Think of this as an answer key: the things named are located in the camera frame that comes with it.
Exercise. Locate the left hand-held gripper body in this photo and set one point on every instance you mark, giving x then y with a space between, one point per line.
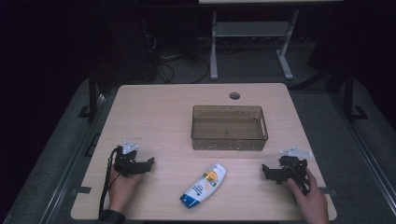
128 157

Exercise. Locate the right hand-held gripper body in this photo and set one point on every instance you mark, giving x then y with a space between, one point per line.
291 166

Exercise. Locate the white and blue sunscreen bottle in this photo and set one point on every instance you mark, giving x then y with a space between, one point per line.
203 185

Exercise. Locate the brown transparent plastic bin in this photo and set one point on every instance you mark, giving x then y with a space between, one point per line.
229 128

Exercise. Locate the person's left hand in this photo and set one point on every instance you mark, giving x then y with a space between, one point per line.
122 189

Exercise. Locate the person's right hand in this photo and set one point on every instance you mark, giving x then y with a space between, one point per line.
309 202

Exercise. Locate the black metal stand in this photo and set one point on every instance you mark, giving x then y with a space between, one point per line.
349 93
92 93

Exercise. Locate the grey metal table frame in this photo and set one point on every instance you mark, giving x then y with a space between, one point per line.
218 29

